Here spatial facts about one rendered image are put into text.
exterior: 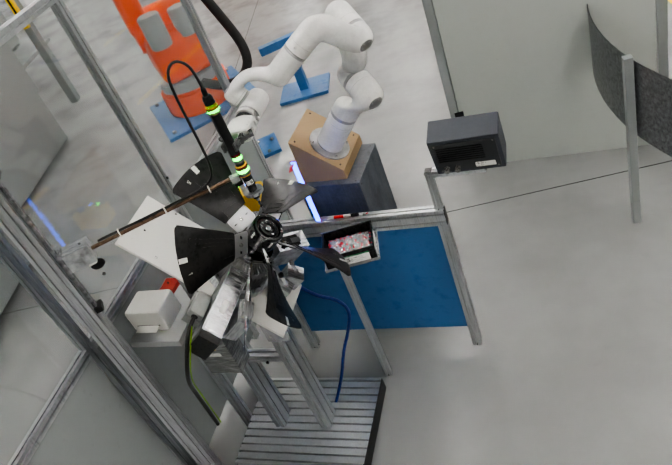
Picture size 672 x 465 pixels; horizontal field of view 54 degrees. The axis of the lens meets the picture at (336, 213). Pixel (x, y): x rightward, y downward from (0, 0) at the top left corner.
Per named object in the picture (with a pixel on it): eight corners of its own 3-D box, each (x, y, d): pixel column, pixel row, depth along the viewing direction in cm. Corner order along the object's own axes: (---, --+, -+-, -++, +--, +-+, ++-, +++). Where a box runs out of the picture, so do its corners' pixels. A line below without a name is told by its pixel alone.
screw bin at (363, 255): (327, 272, 265) (322, 260, 261) (326, 245, 278) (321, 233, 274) (379, 258, 262) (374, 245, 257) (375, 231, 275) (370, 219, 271)
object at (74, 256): (70, 276, 220) (56, 258, 215) (70, 265, 225) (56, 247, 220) (98, 262, 221) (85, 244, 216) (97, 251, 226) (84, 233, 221)
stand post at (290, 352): (327, 438, 302) (250, 306, 248) (331, 420, 308) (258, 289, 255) (336, 438, 300) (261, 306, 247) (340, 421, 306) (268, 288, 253)
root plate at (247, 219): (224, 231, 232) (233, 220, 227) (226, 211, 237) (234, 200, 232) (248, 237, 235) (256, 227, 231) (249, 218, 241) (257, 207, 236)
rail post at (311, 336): (311, 348, 347) (255, 242, 302) (313, 342, 350) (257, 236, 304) (318, 348, 346) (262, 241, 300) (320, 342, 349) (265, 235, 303)
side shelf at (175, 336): (132, 347, 265) (128, 342, 263) (168, 282, 291) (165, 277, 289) (182, 346, 256) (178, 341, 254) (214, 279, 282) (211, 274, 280)
